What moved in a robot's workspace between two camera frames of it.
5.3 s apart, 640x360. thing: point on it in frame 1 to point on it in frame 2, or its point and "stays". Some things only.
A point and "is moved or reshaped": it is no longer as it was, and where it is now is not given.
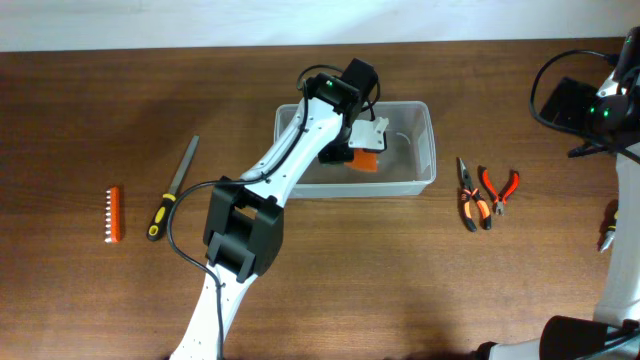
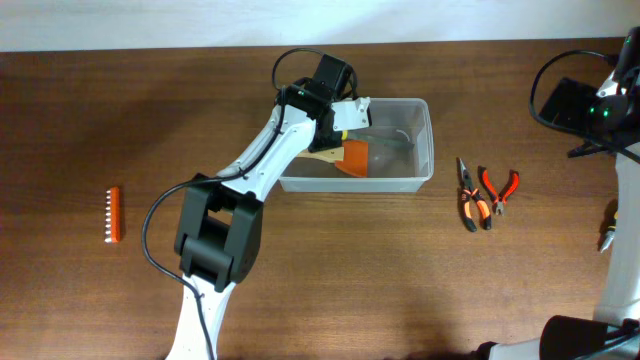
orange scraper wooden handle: (363, 161) is moved or reshaped
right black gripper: (580, 94) stays
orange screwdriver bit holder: (113, 215) stays
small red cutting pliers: (499, 200) stays
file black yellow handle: (159, 220) is moved or reshaped
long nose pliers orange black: (468, 194) stays
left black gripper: (338, 155) to (331, 139)
